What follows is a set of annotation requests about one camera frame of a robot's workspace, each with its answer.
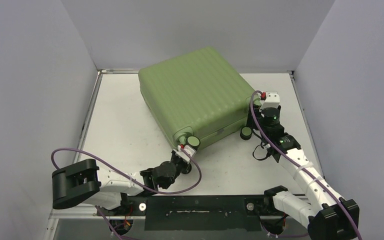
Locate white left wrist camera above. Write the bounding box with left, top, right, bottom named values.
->
left=175, top=145, right=197, bottom=164

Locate green suitcase with blue lining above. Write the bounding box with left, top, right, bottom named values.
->
left=138, top=47, right=254, bottom=149

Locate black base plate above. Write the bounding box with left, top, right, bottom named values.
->
left=105, top=194, right=286, bottom=232

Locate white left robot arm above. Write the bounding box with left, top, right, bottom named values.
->
left=52, top=145, right=197, bottom=215

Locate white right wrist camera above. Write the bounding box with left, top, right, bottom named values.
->
left=259, top=91, right=281, bottom=112

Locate middle left suitcase wheel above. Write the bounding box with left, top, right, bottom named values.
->
left=185, top=135, right=201, bottom=150

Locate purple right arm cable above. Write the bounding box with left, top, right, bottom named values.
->
left=248, top=90, right=363, bottom=240

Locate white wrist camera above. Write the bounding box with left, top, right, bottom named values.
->
left=259, top=91, right=281, bottom=112
left=175, top=145, right=197, bottom=164

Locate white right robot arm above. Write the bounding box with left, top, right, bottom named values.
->
left=246, top=102, right=362, bottom=240

